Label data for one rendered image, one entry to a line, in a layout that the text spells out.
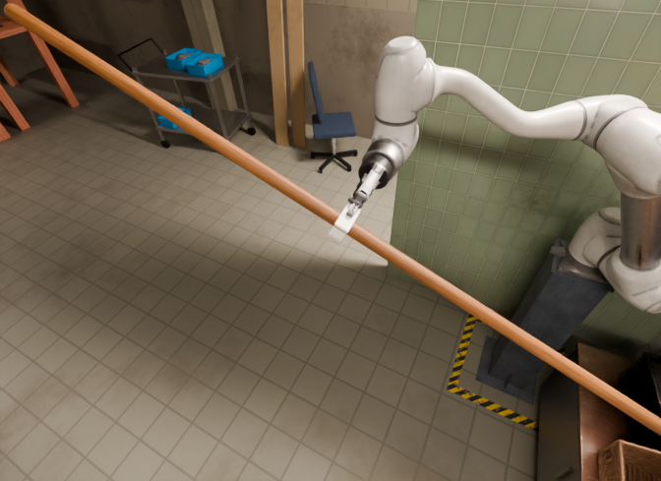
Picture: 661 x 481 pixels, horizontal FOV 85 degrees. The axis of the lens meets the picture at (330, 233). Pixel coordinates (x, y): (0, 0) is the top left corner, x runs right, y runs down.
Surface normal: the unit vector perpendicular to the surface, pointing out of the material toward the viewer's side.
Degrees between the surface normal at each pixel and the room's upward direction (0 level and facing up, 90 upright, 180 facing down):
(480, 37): 90
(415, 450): 0
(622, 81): 90
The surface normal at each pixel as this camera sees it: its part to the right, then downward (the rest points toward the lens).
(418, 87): 0.29, 0.61
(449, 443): -0.04, -0.70
